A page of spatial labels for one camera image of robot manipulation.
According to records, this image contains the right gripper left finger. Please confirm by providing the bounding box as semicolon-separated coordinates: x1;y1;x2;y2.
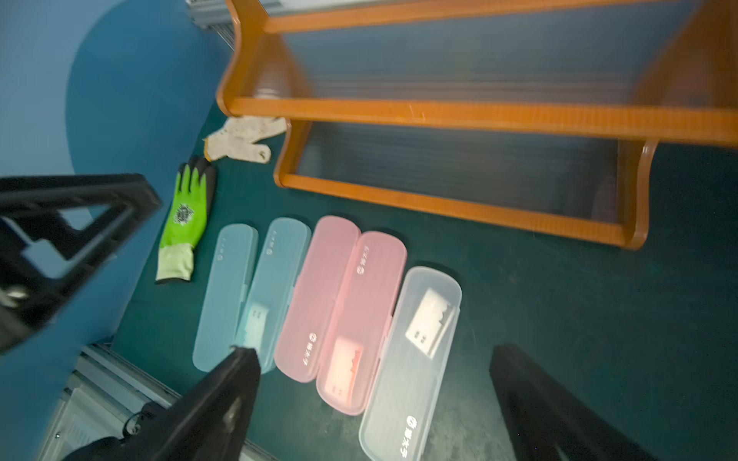
65;348;261;460

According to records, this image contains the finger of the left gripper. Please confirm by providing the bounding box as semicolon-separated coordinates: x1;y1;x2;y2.
1;174;161;353

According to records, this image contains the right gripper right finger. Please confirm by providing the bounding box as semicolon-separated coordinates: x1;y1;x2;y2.
489;344;654;460

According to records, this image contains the pink pencil case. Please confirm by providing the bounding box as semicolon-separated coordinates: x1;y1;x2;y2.
274;215;361;383
316;232;407;416

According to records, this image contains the left blue pencil case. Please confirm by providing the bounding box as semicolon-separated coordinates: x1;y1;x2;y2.
192;224;259;373

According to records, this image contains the blue pencil case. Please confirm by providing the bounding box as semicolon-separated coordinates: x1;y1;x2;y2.
234;217;311;375
192;224;259;373

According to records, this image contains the right blue pencil case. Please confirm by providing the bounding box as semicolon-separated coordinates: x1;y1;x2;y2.
234;217;311;375

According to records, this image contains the orange three-tier shelf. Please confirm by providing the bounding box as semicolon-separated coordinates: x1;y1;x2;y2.
217;1;737;250

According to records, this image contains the green black work glove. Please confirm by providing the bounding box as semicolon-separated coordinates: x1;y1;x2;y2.
156;156;217;284

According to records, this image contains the white cotton work glove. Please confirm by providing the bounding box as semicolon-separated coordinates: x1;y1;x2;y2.
204;116;288;164

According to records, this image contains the aluminium front rail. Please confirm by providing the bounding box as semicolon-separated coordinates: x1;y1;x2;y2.
38;345;272;460

